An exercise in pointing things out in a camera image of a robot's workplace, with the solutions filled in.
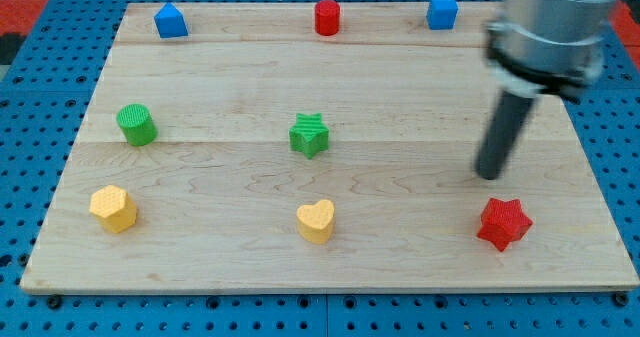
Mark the wooden board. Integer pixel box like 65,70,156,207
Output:
21,2,639,295

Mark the blue pentagon block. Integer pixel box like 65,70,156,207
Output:
154,3,189,39

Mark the green star block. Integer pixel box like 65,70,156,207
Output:
289,113,329,159

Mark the blue cube block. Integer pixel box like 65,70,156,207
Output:
426,0,458,30

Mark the yellow hexagon block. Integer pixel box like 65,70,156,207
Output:
89,185,137,234

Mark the yellow heart block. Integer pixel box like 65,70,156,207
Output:
296,199,335,244

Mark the red star block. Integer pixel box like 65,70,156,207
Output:
476,198,534,252

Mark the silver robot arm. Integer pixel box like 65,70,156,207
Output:
474,0,618,180

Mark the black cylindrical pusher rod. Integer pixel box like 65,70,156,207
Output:
474,90,536,180

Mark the green cylinder block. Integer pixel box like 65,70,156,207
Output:
116,103,158,146

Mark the red cylinder block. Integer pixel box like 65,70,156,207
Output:
314,0,341,36

